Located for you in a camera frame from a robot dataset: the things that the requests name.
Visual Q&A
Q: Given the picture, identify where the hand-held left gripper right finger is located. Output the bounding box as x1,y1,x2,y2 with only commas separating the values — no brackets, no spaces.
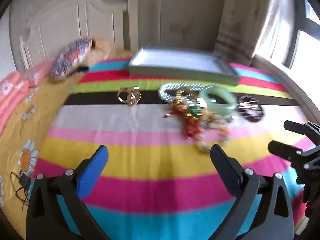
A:
210,144,294,240

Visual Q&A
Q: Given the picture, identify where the yellow daisy bedsheet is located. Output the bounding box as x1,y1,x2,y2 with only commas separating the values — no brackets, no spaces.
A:
0,49,135,240

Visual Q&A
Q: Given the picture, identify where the beige pillow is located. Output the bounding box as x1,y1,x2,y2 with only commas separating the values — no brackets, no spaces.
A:
91,40,119,61

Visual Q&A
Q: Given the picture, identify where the green jade bangle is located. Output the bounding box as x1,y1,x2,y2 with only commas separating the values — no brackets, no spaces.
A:
199,85,238,116

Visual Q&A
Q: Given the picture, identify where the sheer white curtain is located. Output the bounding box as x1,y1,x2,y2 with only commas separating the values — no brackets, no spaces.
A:
252,0,305,61

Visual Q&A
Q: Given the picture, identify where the clear bead bracelet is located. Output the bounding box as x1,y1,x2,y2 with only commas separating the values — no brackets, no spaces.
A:
158,82,208,103

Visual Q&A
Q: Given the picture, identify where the gold ring bracelet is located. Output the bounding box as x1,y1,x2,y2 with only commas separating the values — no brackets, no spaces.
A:
117,86,142,107

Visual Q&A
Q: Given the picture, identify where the colourful striped mat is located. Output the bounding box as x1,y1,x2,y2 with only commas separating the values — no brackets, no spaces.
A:
32,56,318,240

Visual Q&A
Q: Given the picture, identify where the grey window sill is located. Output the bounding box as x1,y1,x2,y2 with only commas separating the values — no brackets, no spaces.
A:
252,54,320,128

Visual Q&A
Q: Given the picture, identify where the grey shallow box tray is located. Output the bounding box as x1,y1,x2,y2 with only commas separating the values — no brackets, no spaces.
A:
129,46,240,86

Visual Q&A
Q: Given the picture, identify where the black bead bracelet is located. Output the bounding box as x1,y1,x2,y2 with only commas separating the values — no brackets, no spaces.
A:
236,95,265,123

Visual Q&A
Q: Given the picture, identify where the dark framed window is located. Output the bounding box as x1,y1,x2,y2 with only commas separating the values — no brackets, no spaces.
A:
282,0,320,68

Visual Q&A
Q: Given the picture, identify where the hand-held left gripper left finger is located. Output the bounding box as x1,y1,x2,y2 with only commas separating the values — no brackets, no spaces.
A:
26,145,110,240

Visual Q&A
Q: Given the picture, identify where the patterned round pillow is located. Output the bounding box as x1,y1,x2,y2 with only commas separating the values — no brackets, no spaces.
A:
50,37,93,80

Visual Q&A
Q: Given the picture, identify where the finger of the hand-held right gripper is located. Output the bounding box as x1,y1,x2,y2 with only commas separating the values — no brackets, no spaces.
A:
284,120,320,140
268,141,309,167

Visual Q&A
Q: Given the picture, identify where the pile of mixed jewelry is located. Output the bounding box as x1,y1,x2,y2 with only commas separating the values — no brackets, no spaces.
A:
164,87,232,153

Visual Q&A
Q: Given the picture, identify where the black cable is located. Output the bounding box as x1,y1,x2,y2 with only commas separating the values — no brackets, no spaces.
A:
10,171,32,211

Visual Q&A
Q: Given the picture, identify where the white bed headboard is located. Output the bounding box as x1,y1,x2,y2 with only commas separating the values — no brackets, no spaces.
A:
10,0,138,70

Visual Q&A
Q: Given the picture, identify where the brown curtain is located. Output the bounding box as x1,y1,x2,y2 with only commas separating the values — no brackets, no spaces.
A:
215,0,275,63

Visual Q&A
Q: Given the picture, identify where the pink folded blanket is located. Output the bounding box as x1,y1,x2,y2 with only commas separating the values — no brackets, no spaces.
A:
0,61,54,133

